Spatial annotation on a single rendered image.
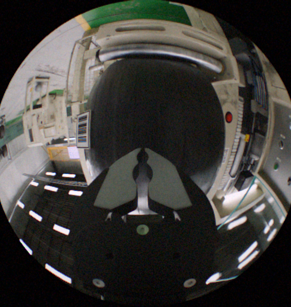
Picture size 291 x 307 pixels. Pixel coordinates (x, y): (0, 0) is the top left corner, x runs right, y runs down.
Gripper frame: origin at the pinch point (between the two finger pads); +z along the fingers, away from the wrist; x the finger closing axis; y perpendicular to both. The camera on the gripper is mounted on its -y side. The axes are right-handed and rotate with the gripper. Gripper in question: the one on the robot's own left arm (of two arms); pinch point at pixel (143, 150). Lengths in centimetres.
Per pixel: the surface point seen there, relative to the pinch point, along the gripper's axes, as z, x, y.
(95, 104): 5.1, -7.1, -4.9
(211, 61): 15.3, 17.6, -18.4
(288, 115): 0, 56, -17
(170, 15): 76, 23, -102
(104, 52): 15.3, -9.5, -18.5
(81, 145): 3.2, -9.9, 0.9
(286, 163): -6, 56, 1
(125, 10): 68, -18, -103
